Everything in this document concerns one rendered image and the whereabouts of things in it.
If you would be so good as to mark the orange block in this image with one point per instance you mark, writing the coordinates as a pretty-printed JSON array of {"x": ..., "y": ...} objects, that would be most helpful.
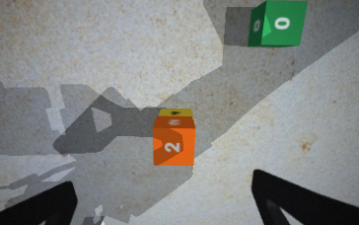
[{"x": 173, "y": 141}]

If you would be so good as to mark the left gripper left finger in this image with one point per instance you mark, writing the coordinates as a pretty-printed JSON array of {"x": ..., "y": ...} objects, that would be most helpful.
[{"x": 55, "y": 206}]

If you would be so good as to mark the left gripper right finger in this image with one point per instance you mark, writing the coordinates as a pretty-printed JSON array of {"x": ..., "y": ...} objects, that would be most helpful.
[{"x": 272, "y": 193}]

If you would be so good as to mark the yellow block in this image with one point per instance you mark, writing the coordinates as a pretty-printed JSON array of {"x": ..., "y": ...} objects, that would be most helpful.
[{"x": 175, "y": 112}]

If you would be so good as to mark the green block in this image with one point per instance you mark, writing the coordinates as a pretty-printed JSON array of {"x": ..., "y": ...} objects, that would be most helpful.
[{"x": 277, "y": 23}]

